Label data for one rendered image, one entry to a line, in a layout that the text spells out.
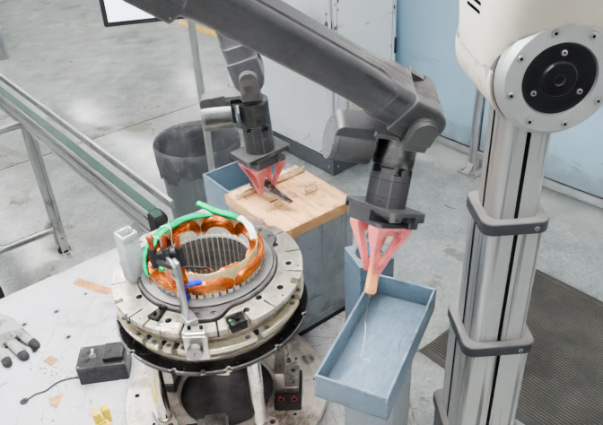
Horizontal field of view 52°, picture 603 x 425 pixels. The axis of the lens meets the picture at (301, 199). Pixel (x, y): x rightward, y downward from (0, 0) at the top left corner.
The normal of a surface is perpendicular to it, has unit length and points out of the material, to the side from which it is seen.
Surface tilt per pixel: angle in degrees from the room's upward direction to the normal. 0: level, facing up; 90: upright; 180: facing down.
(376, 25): 90
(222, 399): 0
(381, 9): 90
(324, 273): 90
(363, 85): 106
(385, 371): 0
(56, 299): 0
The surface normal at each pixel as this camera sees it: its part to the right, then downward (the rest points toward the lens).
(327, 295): 0.62, 0.39
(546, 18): 0.07, 0.77
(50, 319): -0.05, -0.85
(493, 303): 0.06, 0.52
